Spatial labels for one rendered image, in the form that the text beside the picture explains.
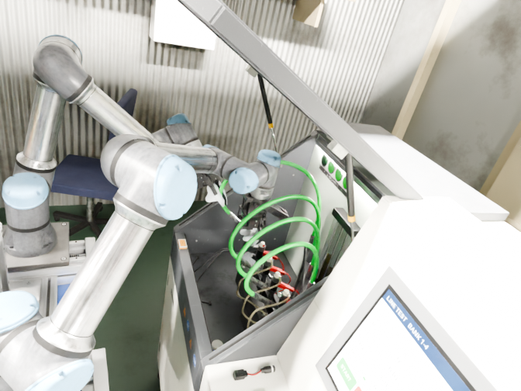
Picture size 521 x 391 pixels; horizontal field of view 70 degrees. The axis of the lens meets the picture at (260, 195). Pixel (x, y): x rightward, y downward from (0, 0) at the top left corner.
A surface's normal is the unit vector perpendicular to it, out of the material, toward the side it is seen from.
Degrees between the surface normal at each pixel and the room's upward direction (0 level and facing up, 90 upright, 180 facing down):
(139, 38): 90
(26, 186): 8
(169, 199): 84
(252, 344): 90
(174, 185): 84
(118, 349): 0
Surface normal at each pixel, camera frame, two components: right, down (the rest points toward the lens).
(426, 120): -0.90, 0.03
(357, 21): 0.39, 0.52
